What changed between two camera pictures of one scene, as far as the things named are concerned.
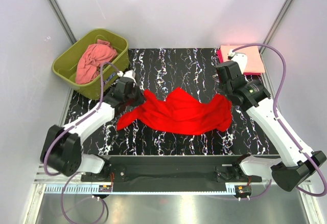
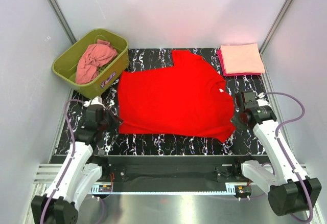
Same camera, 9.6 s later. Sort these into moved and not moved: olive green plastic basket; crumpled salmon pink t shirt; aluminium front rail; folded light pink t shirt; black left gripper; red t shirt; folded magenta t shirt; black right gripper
Moved: red t shirt; black left gripper; black right gripper
Not moved: aluminium front rail; crumpled salmon pink t shirt; folded magenta t shirt; folded light pink t shirt; olive green plastic basket
